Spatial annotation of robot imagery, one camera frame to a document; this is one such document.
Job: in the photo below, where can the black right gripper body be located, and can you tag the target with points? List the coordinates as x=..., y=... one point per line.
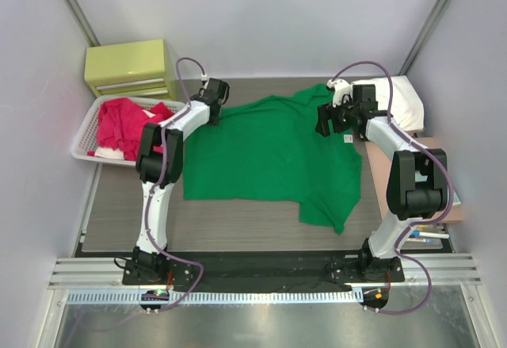
x=352, y=111

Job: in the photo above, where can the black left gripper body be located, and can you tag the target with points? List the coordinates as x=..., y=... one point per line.
x=214, y=121

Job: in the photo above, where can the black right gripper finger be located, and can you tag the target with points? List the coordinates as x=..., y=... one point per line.
x=340, y=122
x=322, y=127

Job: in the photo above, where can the green t shirt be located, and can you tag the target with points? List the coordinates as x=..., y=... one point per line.
x=268, y=150

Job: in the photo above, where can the white plastic laundry basket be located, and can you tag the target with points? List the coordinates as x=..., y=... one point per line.
x=85, y=141

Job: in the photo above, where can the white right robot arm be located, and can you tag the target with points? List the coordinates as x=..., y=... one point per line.
x=417, y=186

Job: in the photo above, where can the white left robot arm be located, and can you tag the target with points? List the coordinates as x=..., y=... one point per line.
x=160, y=164

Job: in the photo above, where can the pink desk mat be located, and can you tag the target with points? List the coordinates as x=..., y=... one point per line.
x=380, y=166

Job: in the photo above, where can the white folded t shirt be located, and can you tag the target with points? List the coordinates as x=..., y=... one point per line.
x=406, y=108

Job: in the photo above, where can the pink folded t shirt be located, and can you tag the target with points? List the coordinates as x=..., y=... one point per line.
x=411, y=130

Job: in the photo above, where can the yellow green drawer cabinet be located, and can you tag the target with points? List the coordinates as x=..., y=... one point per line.
x=135, y=69

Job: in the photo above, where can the red t shirt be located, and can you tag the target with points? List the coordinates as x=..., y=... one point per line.
x=121, y=125

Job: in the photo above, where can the blue marker pen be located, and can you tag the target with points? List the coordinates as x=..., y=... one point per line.
x=419, y=230

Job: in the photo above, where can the teal paperback book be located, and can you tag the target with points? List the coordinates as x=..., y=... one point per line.
x=456, y=200

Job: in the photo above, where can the white marker pen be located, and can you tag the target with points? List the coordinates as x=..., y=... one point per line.
x=427, y=237

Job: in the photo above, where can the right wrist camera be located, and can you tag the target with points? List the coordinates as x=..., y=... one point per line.
x=340, y=88

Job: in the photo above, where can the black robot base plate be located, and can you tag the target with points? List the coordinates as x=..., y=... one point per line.
x=341, y=267

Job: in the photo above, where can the aluminium slotted rail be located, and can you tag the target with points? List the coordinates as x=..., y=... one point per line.
x=147, y=297

